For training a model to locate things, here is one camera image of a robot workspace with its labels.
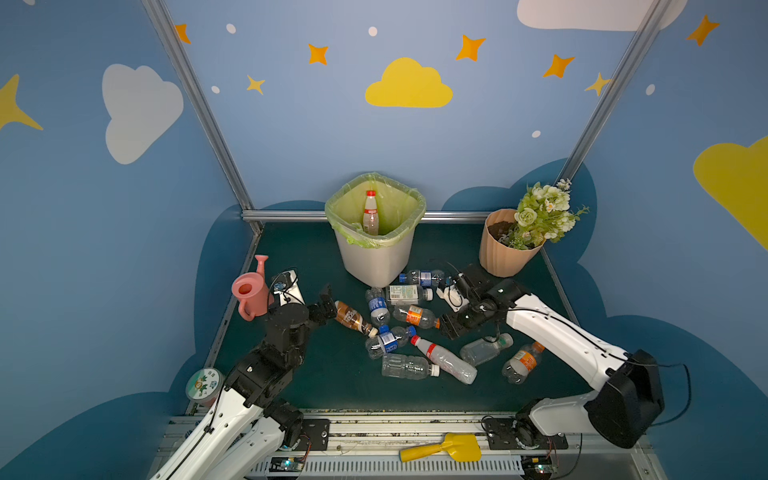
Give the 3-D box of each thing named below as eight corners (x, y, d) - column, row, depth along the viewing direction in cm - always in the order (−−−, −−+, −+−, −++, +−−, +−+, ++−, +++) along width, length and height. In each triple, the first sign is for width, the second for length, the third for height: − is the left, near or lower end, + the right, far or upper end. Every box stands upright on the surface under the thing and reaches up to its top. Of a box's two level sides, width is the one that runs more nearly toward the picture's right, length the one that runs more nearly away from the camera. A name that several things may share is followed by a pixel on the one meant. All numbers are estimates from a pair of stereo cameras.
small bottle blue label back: (399, 286, 103) (400, 280, 101) (399, 276, 106) (399, 270, 103) (443, 286, 104) (445, 280, 101) (441, 276, 106) (443, 270, 104)
